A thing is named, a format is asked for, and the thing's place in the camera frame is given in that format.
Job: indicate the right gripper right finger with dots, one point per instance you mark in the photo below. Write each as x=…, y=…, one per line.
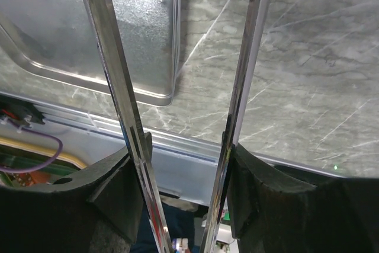
x=279, y=209

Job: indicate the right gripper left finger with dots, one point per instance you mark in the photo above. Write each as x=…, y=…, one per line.
x=96, y=209

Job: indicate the metal tongs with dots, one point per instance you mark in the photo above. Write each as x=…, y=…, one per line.
x=102, y=18

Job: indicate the silver tin lid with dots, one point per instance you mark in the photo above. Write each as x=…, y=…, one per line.
x=54, y=39

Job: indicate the aluminium front rail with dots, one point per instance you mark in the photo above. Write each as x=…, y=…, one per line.
x=184, y=167

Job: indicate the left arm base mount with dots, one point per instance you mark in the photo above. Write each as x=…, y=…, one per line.
x=21, y=111

